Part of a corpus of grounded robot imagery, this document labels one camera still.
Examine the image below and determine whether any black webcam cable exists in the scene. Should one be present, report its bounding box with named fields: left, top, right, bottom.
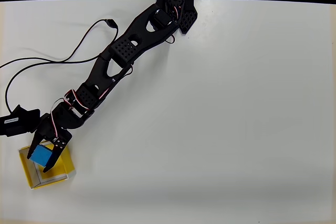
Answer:
left=5, top=54, right=104, bottom=114

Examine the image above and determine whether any red white servo wire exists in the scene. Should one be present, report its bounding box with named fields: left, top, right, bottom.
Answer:
left=50, top=90, right=89, bottom=144

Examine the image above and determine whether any blue cube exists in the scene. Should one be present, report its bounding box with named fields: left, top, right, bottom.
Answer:
left=29, top=143, right=55, bottom=168

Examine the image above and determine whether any black cable with plug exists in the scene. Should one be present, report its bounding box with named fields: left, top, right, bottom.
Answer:
left=0, top=18, right=120, bottom=69

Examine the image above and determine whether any yellow paper box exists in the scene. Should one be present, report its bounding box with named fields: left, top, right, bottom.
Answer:
left=18, top=141, right=78, bottom=191

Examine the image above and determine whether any black webcam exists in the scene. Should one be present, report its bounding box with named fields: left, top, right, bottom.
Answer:
left=0, top=104, right=43, bottom=138

